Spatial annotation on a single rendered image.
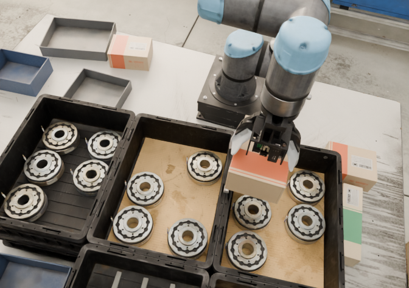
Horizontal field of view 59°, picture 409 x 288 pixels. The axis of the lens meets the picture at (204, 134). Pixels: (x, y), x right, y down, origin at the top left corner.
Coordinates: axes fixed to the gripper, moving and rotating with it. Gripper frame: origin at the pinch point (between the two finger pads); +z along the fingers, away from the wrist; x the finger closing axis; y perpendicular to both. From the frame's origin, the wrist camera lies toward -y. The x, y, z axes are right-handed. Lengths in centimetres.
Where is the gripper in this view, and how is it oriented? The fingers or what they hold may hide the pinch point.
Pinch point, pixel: (262, 154)
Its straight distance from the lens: 81.5
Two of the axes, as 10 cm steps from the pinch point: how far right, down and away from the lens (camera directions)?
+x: 9.5, 2.7, -1.2
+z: -0.6, 5.8, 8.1
